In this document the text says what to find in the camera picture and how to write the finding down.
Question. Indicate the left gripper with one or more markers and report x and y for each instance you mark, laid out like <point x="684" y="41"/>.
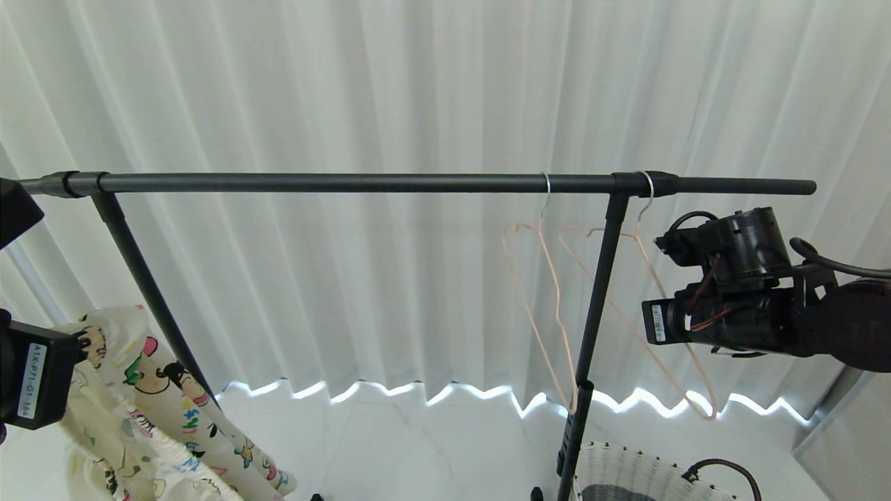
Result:
<point x="10" y="376"/>

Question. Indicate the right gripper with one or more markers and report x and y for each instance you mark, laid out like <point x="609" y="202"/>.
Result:
<point x="752" y="320"/>

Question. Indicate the cream printed garment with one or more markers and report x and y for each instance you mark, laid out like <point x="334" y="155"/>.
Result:
<point x="132" y="431"/>

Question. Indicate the pink clothes hanger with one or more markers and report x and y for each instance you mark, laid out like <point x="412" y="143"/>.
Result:
<point x="557" y="292"/>
<point x="648" y="188"/>

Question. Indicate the white laundry basket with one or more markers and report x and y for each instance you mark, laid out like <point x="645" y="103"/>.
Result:
<point x="626" y="473"/>

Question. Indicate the black clothes rack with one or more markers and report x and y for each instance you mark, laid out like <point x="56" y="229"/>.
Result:
<point x="348" y="183"/>

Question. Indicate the white curtain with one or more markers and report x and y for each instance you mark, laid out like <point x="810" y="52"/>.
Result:
<point x="348" y="83"/>

